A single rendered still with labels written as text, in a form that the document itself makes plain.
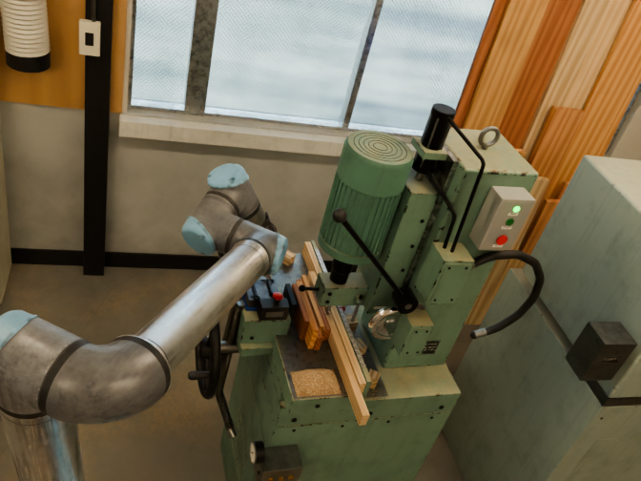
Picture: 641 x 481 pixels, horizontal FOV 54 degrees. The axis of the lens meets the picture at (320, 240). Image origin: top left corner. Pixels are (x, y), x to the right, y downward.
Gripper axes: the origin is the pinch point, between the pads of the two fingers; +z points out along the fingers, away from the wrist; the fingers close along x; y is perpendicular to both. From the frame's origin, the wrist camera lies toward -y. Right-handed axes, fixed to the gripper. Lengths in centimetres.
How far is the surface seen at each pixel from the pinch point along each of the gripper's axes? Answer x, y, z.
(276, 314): -5.5, -1.7, 9.9
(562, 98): 106, 145, 67
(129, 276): 118, -79, 84
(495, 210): -15, 60, -8
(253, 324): -5.6, -8.6, 10.1
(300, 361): -15.7, 0.1, 20.2
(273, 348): -7.6, -6.7, 20.9
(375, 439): -24, 11, 60
